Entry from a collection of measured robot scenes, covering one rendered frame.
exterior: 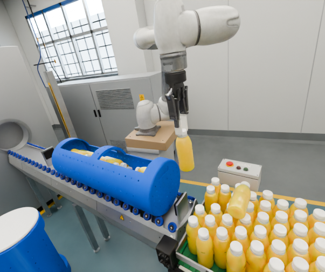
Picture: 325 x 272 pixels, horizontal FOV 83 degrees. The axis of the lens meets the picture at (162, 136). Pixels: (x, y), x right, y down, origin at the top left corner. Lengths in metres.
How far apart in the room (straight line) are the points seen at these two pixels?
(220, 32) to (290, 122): 3.16
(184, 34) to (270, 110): 3.11
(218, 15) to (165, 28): 0.17
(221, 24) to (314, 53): 2.91
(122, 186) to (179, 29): 0.70
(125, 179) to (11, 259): 0.61
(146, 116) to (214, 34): 0.96
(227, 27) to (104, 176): 0.85
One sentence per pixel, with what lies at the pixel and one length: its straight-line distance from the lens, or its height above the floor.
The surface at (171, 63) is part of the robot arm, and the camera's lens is 0.63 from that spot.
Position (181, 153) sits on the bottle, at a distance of 0.75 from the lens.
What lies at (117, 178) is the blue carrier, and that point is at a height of 1.17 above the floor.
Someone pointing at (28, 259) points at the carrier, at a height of 0.91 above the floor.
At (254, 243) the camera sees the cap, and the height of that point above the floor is 1.08.
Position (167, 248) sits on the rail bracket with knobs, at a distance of 0.85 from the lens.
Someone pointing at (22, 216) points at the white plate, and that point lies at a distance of 1.28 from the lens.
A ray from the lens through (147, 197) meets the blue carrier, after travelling 0.85.
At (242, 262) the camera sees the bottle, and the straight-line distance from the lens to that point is 0.79.
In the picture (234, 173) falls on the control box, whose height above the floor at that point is 1.09.
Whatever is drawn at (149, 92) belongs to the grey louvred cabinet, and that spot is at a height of 1.24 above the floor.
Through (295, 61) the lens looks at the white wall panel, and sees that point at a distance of 3.50.
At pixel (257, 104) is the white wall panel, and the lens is 3.59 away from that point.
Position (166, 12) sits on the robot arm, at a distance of 0.63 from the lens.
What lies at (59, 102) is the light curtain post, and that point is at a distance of 2.07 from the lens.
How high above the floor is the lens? 1.71
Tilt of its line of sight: 24 degrees down
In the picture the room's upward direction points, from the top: 9 degrees counter-clockwise
